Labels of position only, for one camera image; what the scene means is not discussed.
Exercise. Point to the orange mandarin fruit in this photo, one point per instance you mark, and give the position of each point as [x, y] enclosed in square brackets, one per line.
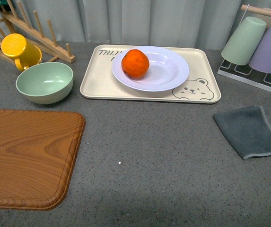
[135, 63]

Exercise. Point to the white round plate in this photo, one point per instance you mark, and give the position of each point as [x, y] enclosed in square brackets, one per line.
[167, 70]

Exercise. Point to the beige bear tray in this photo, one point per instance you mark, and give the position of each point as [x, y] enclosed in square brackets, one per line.
[99, 81]

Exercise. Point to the green bowl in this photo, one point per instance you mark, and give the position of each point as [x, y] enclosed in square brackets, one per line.
[46, 83]

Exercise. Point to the grey folded cloth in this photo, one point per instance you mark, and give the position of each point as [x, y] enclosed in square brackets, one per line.
[247, 130]

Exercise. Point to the wooden cutting board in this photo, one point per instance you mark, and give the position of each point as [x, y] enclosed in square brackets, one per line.
[38, 150]

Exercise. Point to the white cup holder rack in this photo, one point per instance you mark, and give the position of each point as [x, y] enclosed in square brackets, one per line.
[245, 73]

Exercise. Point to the grey curtain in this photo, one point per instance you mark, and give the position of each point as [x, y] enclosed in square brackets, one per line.
[202, 24]

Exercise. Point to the green plastic cup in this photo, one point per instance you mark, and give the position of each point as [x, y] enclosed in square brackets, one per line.
[243, 42]

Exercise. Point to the yellow mug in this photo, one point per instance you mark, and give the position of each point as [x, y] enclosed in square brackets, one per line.
[21, 51]

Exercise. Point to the wooden dish rack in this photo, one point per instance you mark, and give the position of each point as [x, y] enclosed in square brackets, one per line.
[38, 38]

